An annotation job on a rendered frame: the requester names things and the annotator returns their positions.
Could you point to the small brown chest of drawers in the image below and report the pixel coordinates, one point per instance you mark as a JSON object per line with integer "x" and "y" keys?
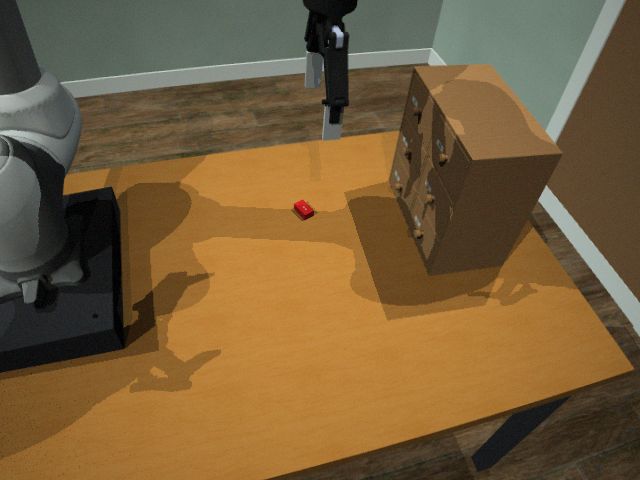
{"x": 511, "y": 161}

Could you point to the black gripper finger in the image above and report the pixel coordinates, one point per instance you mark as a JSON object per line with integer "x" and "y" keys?
{"x": 314, "y": 61}
{"x": 335, "y": 59}

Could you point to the dark brown drawer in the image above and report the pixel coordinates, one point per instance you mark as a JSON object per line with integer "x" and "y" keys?
{"x": 446, "y": 147}
{"x": 437, "y": 200}
{"x": 426, "y": 239}
{"x": 421, "y": 110}
{"x": 405, "y": 191}
{"x": 410, "y": 143}

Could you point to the small red block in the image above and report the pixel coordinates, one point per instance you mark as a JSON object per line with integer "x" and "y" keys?
{"x": 303, "y": 209}

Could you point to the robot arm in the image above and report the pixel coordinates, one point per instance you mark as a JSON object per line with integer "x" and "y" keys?
{"x": 38, "y": 250}

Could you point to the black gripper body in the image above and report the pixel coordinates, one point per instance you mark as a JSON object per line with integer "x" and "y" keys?
{"x": 330, "y": 13}

